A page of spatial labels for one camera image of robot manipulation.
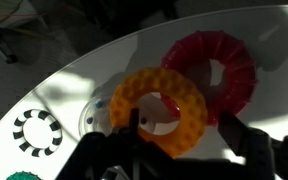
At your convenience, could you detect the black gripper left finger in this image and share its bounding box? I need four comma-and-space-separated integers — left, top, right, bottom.
55, 108, 181, 180

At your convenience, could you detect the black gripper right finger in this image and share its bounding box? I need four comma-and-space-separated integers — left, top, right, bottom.
218, 112, 288, 180

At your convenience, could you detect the orange bumpy ring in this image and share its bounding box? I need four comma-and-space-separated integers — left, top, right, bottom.
109, 67, 209, 159

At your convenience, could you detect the clear plastic ring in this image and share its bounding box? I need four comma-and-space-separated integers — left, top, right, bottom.
78, 97, 115, 139

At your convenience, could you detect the small black white striped ring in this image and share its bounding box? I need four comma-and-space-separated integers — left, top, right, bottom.
12, 108, 64, 158

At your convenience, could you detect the dark green ring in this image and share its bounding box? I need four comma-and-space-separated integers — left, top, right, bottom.
5, 171, 44, 180

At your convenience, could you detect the red ribbed ring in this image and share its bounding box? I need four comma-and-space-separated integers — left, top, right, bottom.
160, 30, 259, 127

